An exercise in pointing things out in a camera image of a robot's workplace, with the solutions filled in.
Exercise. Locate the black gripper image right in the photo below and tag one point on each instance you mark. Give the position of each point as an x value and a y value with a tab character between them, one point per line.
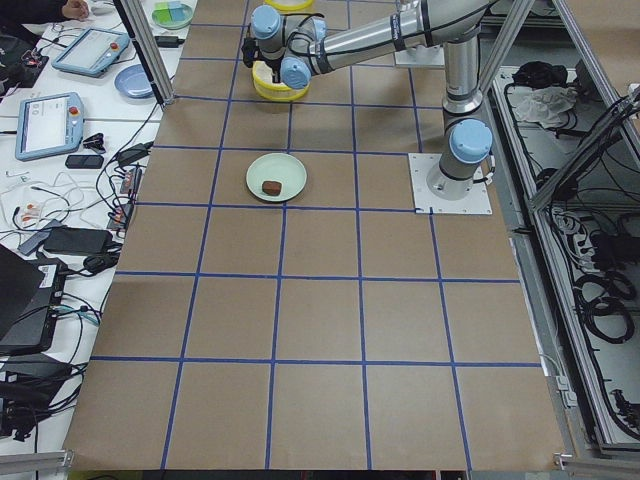
274	68

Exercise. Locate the brown chocolate bun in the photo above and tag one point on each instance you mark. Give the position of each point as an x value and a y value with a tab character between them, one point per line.
271	188

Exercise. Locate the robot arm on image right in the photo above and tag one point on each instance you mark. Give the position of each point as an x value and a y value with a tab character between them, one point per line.
298	46

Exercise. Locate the yellow bamboo steamer base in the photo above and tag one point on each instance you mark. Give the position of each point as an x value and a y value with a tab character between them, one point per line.
270	90

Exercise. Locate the plate with green blocks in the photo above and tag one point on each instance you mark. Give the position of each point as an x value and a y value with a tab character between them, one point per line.
172	15

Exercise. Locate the pale green plate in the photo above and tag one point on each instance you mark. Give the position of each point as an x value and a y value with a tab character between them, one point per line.
281	168

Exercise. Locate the blue plate on desk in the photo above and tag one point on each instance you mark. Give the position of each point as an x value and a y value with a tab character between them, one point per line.
132	82

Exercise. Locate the teach pendant upper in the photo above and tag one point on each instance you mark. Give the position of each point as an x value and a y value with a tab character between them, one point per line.
92	52

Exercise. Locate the teach pendant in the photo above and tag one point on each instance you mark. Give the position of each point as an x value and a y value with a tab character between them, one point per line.
92	52
49	126

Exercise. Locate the teach pendant lower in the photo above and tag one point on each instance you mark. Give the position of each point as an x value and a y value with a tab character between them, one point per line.
49	126

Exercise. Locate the crumpled white cloth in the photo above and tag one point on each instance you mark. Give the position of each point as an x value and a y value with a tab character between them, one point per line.
546	106

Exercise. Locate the black laptop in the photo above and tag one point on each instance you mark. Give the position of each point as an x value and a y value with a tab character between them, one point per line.
30	292

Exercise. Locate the aluminium frame post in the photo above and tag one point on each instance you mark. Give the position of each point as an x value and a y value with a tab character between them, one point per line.
136	24

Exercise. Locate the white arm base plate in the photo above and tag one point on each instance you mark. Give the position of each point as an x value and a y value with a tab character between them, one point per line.
435	193

